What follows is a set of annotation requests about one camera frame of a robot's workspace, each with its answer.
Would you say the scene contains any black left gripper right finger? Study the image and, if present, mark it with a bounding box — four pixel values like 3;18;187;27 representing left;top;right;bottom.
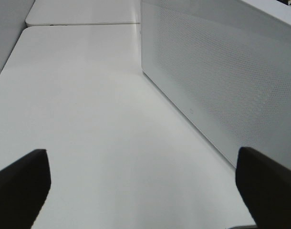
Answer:
235;147;291;229

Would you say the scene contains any white microwave door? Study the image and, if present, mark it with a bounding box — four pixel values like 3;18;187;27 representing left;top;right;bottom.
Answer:
141;0;291;169

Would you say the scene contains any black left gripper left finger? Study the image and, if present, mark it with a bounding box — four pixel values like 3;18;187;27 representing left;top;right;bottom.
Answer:
0;149;51;229

